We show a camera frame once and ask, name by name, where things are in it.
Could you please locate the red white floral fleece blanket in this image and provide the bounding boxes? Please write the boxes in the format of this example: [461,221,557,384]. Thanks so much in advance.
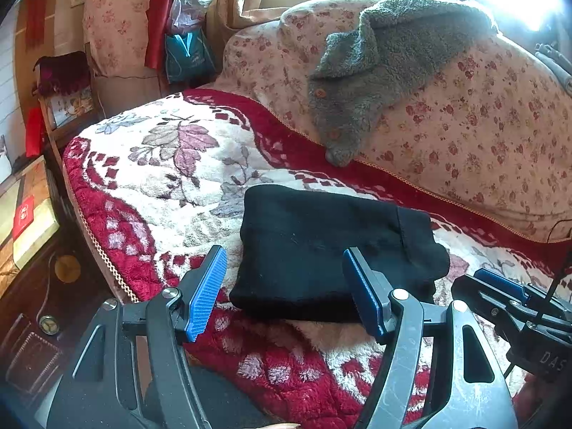
[62,90,567,428]

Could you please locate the wooden bedside cabinet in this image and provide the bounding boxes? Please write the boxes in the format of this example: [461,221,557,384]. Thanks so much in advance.
[1,154,109,411]

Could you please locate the pink floral quilt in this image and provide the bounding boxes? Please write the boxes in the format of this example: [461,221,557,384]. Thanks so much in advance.
[214,0,571,241]

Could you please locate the teal plastic bag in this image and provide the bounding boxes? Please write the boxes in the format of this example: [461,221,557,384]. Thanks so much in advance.
[164,28,215,83]

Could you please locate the black knit pants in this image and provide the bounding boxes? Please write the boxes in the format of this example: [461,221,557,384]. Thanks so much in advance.
[230,184,450,322]

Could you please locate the grey fleece garment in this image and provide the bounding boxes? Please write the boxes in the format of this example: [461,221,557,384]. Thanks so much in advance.
[308,0,497,167]

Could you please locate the clear plastic bag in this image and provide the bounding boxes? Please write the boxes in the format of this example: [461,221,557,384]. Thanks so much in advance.
[167,0,213,36]

